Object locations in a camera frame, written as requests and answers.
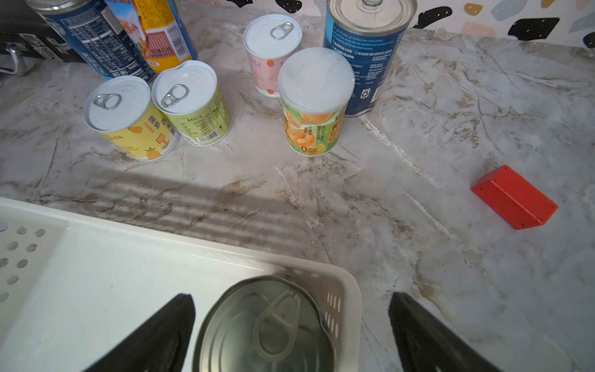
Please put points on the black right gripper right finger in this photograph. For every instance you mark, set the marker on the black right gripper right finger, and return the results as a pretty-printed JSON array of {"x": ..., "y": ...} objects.
[{"x": 425, "y": 344}]

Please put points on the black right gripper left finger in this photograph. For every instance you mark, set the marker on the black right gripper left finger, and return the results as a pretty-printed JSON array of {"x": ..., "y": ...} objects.
[{"x": 159, "y": 344}]

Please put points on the dark tomato tin can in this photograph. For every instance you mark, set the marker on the dark tomato tin can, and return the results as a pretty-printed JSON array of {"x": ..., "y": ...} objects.
[{"x": 266, "y": 323}]

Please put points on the blue tin can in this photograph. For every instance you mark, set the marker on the blue tin can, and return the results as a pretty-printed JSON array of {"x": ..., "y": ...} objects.
[
  {"x": 93, "y": 31},
  {"x": 367, "y": 33}
]

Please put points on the tall yellow orange can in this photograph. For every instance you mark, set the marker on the tall yellow orange can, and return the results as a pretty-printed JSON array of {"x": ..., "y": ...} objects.
[{"x": 157, "y": 31}]

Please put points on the white plastic basket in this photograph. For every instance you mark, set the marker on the white plastic basket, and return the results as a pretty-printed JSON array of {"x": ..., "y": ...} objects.
[{"x": 73, "y": 286}]

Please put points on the red rectangular block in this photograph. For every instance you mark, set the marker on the red rectangular block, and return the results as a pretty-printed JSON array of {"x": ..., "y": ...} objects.
[{"x": 514, "y": 199}]

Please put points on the yellow pineapple small can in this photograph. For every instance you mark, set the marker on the yellow pineapple small can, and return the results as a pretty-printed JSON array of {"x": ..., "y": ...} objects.
[{"x": 122, "y": 110}]

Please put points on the light green small can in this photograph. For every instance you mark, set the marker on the light green small can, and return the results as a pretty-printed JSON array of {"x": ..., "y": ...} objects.
[{"x": 191, "y": 99}]

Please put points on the green peach can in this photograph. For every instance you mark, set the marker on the green peach can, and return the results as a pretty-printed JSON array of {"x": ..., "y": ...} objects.
[{"x": 315, "y": 86}]

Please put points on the pink small can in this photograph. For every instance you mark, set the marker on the pink small can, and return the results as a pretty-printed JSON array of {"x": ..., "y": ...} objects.
[{"x": 269, "y": 41}]

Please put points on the black briefcase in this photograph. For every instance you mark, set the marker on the black briefcase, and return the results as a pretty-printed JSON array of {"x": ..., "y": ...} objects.
[{"x": 25, "y": 34}]

